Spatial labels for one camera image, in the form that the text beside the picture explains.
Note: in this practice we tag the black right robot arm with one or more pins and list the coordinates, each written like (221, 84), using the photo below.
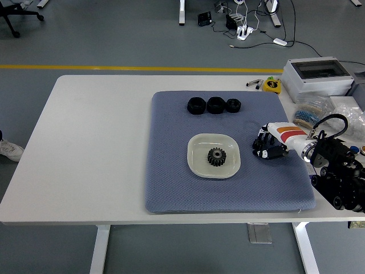
(336, 151)

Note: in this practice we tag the person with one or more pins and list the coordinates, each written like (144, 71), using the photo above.
(10, 149)

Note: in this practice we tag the purple card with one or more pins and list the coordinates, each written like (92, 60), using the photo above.
(310, 170)

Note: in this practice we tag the black charger device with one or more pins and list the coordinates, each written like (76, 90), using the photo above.
(231, 22)

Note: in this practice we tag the large black gear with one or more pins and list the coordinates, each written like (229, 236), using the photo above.
(217, 157)

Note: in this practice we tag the flat white box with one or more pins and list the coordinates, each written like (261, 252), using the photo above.
(342, 101)

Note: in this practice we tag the blue-grey padded mat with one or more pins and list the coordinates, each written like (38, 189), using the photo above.
(171, 171)

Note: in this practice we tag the white square dish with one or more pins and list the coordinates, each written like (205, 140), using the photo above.
(196, 154)

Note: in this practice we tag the white black control box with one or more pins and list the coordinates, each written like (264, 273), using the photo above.
(355, 149)

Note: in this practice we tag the white power strip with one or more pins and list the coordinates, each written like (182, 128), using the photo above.
(244, 32)

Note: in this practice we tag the black box with display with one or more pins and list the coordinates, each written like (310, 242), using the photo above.
(204, 19)

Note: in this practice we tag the white power adapter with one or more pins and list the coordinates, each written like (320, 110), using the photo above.
(280, 41)

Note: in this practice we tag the silver black pen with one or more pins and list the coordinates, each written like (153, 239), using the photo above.
(253, 83)

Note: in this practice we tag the yellow tape measure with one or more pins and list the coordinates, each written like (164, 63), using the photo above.
(271, 85)

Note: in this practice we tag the large black hex nut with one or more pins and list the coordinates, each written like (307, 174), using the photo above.
(196, 106)
(215, 105)

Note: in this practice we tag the small black gear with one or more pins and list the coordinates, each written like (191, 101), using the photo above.
(255, 144)

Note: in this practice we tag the black office chair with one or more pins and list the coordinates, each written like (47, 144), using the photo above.
(11, 12)

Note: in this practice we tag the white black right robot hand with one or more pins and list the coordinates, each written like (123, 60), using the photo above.
(288, 134)

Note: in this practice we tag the white table leg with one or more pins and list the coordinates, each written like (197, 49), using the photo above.
(99, 251)
(274, 14)
(42, 3)
(182, 12)
(306, 251)
(356, 2)

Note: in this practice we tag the metal floor plate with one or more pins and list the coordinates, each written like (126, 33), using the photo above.
(259, 233)

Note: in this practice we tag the grey electrical enclosure box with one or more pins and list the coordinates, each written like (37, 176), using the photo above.
(316, 81)

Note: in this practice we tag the smaller black hex nut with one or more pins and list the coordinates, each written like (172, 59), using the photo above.
(233, 106)

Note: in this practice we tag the small silver device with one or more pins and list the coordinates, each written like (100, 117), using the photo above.
(219, 7)

